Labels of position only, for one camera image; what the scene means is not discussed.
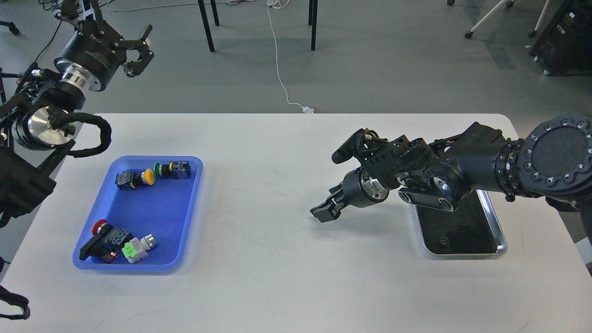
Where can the green push button switch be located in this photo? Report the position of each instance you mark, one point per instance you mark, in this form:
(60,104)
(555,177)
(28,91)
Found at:
(179,169)

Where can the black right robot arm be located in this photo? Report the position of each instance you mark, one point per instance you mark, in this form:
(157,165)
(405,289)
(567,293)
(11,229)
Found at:
(553,162)

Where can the black equipment case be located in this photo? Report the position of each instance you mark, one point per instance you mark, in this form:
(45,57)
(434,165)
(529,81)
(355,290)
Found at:
(564,48)

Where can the silver metal tray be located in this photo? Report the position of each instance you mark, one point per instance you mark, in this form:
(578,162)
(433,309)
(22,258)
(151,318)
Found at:
(473,229)

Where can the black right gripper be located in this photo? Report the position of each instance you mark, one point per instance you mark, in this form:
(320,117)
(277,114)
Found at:
(357,189)

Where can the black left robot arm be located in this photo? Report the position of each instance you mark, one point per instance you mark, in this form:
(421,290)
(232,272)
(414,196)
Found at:
(42,122)

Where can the blue plastic tray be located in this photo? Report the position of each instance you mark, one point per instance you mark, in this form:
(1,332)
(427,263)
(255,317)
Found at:
(163,209)

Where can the red emergency stop switch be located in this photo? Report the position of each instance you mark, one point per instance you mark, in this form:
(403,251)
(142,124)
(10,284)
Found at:
(106,242)

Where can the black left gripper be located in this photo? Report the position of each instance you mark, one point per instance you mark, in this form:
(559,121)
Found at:
(90,58)

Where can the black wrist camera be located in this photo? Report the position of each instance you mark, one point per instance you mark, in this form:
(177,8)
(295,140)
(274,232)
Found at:
(355,145)

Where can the green white selector switch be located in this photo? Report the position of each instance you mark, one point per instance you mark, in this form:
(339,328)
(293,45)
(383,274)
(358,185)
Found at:
(137,249)

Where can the yellow push button switch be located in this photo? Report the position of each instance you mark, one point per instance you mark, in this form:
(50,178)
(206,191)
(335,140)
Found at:
(129,180)

